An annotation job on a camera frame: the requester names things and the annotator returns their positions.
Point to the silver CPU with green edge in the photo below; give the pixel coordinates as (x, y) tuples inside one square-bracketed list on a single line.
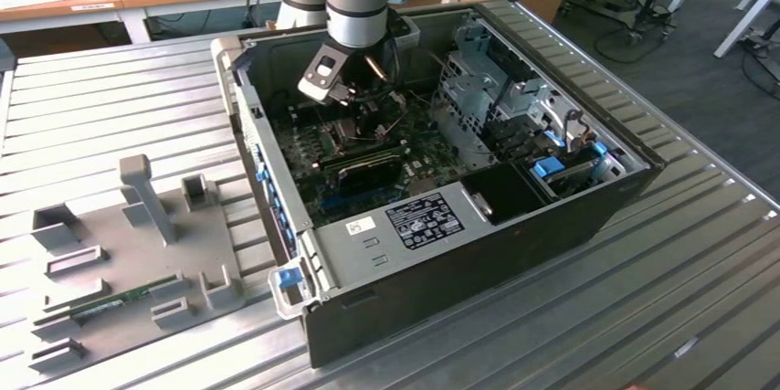
[(344, 129)]

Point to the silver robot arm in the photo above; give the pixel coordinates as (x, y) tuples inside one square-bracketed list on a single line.
[(356, 6)]

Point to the CPU socket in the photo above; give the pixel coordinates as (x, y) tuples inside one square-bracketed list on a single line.
[(342, 145)]

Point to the blue expansion slot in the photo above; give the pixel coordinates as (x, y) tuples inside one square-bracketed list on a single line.
[(334, 202)]

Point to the silver drive bay cage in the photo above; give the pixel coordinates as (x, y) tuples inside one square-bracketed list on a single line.
[(470, 88)]

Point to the green RAM stick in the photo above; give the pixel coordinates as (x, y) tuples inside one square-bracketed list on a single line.
[(110, 302), (359, 157)]

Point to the green motherboard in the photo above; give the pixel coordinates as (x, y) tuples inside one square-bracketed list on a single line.
[(427, 152)]

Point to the black graphics card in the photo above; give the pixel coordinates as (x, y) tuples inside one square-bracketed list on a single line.
[(368, 177)]

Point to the hard disk in blue carrier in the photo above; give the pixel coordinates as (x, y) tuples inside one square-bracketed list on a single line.
[(548, 167)]

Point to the gray power supply unit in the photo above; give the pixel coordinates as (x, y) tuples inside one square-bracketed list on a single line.
[(359, 248)]

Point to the blue drive bay latch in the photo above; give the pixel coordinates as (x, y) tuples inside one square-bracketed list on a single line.
[(600, 150)]

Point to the blue case release latch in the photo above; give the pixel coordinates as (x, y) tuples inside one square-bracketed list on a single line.
[(288, 278)]

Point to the black and gray PC case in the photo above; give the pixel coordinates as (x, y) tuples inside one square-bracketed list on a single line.
[(458, 308)]

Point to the gray parts rack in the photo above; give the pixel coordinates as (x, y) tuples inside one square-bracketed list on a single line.
[(122, 253)]

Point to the white table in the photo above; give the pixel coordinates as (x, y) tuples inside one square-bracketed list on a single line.
[(748, 20)]

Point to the small white table label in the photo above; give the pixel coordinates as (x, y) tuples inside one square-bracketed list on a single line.
[(687, 348)]

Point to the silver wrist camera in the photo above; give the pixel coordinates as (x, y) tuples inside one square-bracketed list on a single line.
[(323, 72)]

